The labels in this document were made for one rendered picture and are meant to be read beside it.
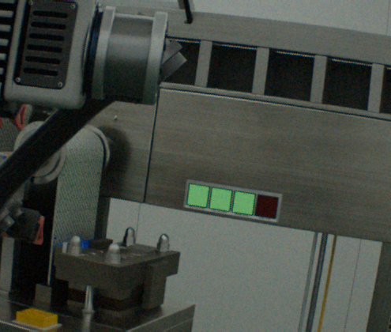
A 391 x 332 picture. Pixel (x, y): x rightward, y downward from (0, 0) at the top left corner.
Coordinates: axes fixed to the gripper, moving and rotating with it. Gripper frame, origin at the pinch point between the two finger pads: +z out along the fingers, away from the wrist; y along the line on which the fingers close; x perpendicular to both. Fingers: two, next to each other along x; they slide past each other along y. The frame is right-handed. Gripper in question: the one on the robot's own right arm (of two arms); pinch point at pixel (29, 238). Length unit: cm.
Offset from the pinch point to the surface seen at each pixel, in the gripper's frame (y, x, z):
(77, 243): 8.4, 4.1, 7.2
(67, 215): 1.0, 12.7, 12.6
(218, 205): 31, 31, 30
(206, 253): -41, 110, 256
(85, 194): 1.1, 21.5, 18.0
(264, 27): 36, 71, 8
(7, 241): -9.2, 0.3, 6.6
